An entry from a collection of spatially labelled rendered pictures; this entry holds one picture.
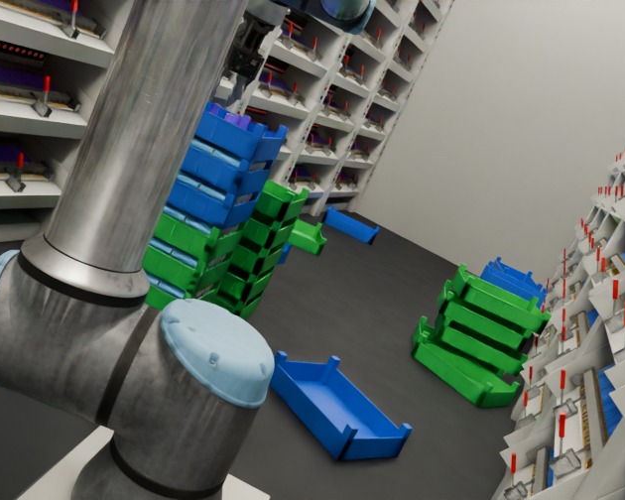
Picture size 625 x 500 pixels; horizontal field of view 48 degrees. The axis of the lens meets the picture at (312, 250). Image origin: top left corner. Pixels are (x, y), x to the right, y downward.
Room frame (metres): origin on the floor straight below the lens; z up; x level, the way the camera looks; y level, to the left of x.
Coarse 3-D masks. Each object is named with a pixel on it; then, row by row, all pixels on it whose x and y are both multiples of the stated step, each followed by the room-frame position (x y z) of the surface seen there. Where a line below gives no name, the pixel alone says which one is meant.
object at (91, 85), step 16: (96, 0) 1.77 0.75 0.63; (112, 0) 1.76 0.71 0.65; (128, 0) 1.75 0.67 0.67; (112, 16) 1.76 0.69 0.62; (48, 64) 1.79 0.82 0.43; (64, 64) 1.78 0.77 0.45; (80, 64) 1.77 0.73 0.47; (80, 80) 1.76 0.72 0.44; (96, 80) 1.75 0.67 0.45; (96, 96) 1.75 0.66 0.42; (48, 144) 1.77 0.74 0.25; (64, 144) 1.76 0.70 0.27; (64, 160) 1.75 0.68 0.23; (32, 208) 1.77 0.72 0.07; (48, 208) 1.75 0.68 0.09; (48, 224) 1.75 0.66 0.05
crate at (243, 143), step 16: (208, 112) 1.46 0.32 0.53; (224, 112) 1.66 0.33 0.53; (208, 128) 1.46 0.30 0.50; (224, 128) 1.45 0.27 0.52; (240, 128) 1.45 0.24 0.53; (256, 128) 1.45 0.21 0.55; (288, 128) 1.63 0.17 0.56; (224, 144) 1.45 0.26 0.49; (240, 144) 1.45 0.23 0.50; (256, 144) 1.45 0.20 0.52; (272, 144) 1.55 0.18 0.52; (256, 160) 1.48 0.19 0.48
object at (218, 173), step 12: (192, 156) 1.46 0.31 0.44; (204, 156) 1.46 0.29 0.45; (192, 168) 1.46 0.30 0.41; (204, 168) 1.46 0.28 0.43; (216, 168) 1.45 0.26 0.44; (228, 168) 1.45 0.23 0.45; (240, 168) 1.45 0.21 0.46; (264, 168) 1.62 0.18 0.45; (204, 180) 1.45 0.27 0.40; (216, 180) 1.45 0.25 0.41; (228, 180) 1.45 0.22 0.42; (240, 180) 1.45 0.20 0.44; (252, 180) 1.52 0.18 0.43; (264, 180) 1.62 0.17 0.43; (228, 192) 1.45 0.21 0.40; (240, 192) 1.47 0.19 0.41
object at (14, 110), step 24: (0, 48) 1.62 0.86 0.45; (24, 48) 1.68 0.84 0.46; (0, 72) 1.58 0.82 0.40; (24, 72) 1.68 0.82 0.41; (48, 72) 1.79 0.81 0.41; (0, 96) 1.52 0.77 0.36; (24, 96) 1.60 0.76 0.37; (48, 96) 1.67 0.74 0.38; (72, 96) 1.75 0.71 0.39; (0, 120) 1.46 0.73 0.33; (24, 120) 1.53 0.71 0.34; (48, 120) 1.59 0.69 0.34; (72, 120) 1.69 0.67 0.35
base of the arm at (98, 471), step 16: (112, 448) 0.74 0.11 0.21; (96, 464) 0.74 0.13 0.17; (112, 464) 0.72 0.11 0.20; (128, 464) 0.71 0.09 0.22; (80, 480) 0.74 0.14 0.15; (96, 480) 0.72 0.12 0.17; (112, 480) 0.71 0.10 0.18; (128, 480) 0.71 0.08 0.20; (144, 480) 0.70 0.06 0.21; (224, 480) 0.77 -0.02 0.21; (80, 496) 0.72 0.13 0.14; (96, 496) 0.72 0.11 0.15; (112, 496) 0.70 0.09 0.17; (128, 496) 0.70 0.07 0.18; (144, 496) 0.70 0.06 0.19; (160, 496) 0.70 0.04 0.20; (176, 496) 0.71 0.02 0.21; (192, 496) 0.72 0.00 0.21; (208, 496) 0.74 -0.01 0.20
